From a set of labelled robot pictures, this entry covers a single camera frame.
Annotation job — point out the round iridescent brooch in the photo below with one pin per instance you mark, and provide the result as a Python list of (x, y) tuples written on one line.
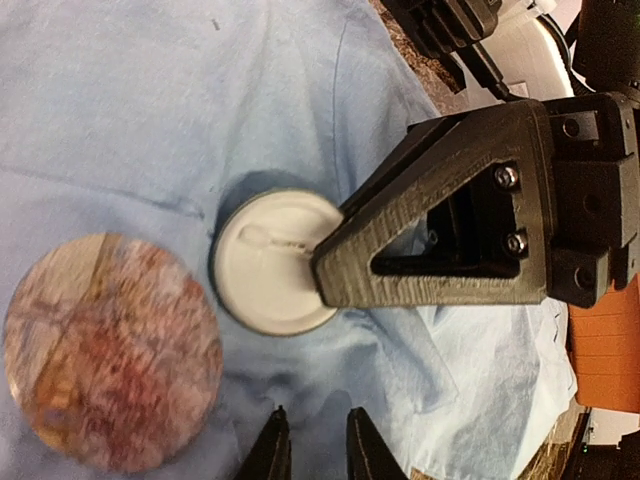
[(113, 352)]

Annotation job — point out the orange plastic basin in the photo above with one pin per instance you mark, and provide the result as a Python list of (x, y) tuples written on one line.
[(604, 351)]

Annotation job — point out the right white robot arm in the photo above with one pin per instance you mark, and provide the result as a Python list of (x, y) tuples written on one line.
[(610, 45)]

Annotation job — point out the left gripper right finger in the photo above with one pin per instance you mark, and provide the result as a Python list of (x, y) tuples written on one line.
[(368, 457)]

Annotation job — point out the light blue shirt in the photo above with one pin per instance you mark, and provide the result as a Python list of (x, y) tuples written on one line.
[(157, 119)]

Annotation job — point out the round floral brooch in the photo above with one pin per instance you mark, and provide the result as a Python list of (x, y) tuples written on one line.
[(261, 263)]

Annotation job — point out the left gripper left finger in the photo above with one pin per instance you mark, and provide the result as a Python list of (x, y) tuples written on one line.
[(270, 457)]

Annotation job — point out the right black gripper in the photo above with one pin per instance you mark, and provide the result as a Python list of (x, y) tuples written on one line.
[(509, 204)]

